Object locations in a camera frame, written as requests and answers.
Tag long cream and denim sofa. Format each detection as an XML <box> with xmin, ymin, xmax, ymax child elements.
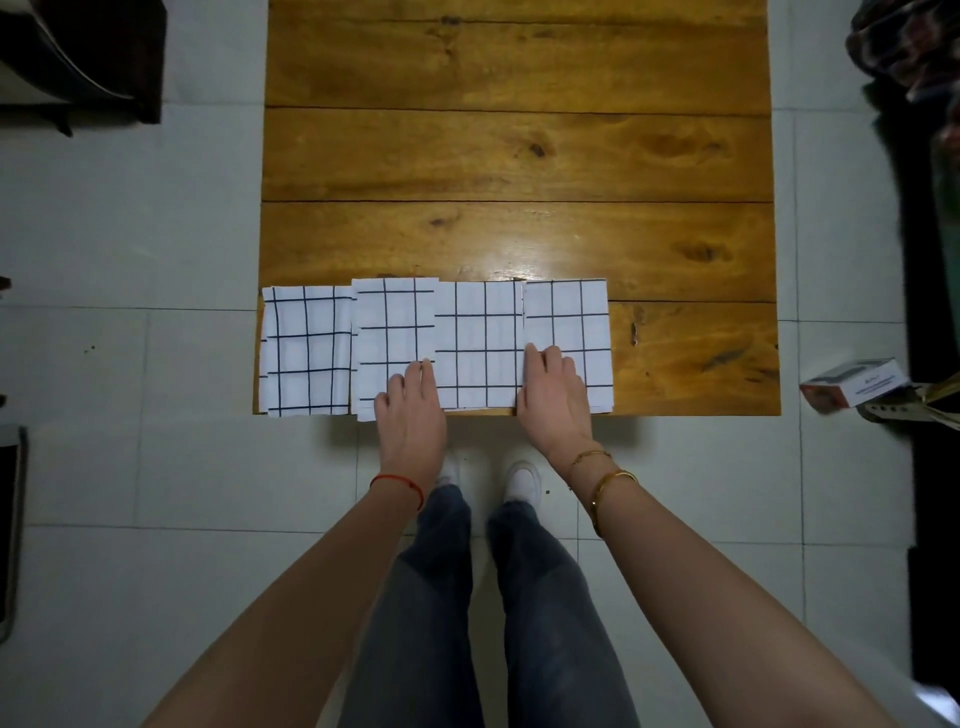
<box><xmin>862</xmin><ymin>74</ymin><xmax>960</xmax><ymax>699</ymax></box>

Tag beige perforated strap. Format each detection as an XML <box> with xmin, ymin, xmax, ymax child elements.
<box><xmin>858</xmin><ymin>382</ymin><xmax>960</xmax><ymax>433</ymax></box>

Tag dark red refrigerator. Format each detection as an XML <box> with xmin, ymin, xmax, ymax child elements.
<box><xmin>0</xmin><ymin>423</ymin><xmax>30</xmax><ymax>646</ymax></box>

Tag person's right hand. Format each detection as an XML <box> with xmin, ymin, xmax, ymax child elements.
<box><xmin>515</xmin><ymin>343</ymin><xmax>601</xmax><ymax>470</ymax></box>

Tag small white orange box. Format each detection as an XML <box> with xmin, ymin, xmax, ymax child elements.
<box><xmin>798</xmin><ymin>358</ymin><xmax>913</xmax><ymax>414</ymax></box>

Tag gold bangle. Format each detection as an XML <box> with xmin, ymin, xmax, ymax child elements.
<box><xmin>588</xmin><ymin>468</ymin><xmax>640</xmax><ymax>538</ymax></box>

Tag person's left forearm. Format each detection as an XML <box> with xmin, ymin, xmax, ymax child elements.
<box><xmin>142</xmin><ymin>479</ymin><xmax>425</xmax><ymax>728</ymax></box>

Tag person's left hand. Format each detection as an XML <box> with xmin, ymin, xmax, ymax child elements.
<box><xmin>372</xmin><ymin>358</ymin><xmax>449</xmax><ymax>500</ymax></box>

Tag person's denim trousers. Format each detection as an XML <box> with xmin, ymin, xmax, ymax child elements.
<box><xmin>337</xmin><ymin>483</ymin><xmax>643</xmax><ymax>728</ymax></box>

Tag thin gold chain bracelet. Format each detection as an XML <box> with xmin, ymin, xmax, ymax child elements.
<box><xmin>566</xmin><ymin>448</ymin><xmax>613</xmax><ymax>489</ymax></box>

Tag cream and denim armchair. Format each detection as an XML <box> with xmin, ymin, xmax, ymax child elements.
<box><xmin>0</xmin><ymin>0</ymin><xmax>168</xmax><ymax>136</ymax></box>

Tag green cloth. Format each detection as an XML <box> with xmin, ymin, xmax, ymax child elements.
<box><xmin>933</xmin><ymin>127</ymin><xmax>960</xmax><ymax>316</ymax></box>

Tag red string bracelet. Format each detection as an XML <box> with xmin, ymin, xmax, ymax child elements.
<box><xmin>369</xmin><ymin>473</ymin><xmax>427</xmax><ymax>513</ymax></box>

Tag grid cloth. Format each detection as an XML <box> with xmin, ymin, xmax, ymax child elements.
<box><xmin>257</xmin><ymin>284</ymin><xmax>355</xmax><ymax>419</ymax></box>
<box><xmin>521</xmin><ymin>277</ymin><xmax>616</xmax><ymax>415</ymax></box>
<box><xmin>433</xmin><ymin>279</ymin><xmax>526</xmax><ymax>412</ymax></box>

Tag person's right forearm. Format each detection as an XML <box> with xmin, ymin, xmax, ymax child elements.
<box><xmin>569</xmin><ymin>449</ymin><xmax>901</xmax><ymax>728</ymax></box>

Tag red plaid blanket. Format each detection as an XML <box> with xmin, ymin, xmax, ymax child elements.
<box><xmin>845</xmin><ymin>0</ymin><xmax>960</xmax><ymax>136</ymax></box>

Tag wooden table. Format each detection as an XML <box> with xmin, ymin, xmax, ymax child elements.
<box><xmin>252</xmin><ymin>0</ymin><xmax>783</xmax><ymax>419</ymax></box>

